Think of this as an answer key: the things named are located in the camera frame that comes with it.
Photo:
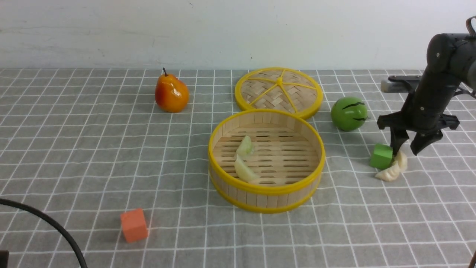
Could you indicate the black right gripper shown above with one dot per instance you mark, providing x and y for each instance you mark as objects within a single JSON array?
[{"x": 426, "y": 126}]

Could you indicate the white dumpling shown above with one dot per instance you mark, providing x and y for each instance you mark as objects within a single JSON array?
[
  {"x": 401, "y": 160},
  {"x": 389, "y": 174}
]

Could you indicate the green dumpling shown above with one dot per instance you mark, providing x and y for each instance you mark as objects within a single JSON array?
[
  {"x": 246, "y": 148},
  {"x": 243, "y": 171}
]

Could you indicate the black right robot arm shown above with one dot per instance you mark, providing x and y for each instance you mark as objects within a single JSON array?
[{"x": 450, "y": 71}]

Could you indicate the bamboo steamer tray yellow rim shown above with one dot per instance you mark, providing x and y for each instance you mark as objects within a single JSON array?
[{"x": 289, "y": 156}]

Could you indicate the woven bamboo steamer lid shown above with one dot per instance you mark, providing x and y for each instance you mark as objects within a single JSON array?
[{"x": 279, "y": 88}]

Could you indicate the green foam cube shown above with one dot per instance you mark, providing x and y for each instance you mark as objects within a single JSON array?
[{"x": 381, "y": 157}]

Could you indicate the green toy watermelon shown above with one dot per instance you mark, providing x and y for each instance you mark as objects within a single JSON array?
[{"x": 349, "y": 113}]

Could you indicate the orange toy pear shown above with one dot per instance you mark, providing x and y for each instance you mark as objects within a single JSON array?
[{"x": 171, "y": 94}]

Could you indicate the orange foam cube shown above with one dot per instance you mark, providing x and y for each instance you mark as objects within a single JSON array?
[{"x": 133, "y": 225}]

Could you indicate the grey checked tablecloth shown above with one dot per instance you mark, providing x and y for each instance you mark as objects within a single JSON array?
[{"x": 86, "y": 145}]

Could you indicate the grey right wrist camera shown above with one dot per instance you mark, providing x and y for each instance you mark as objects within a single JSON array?
[{"x": 400, "y": 83}]

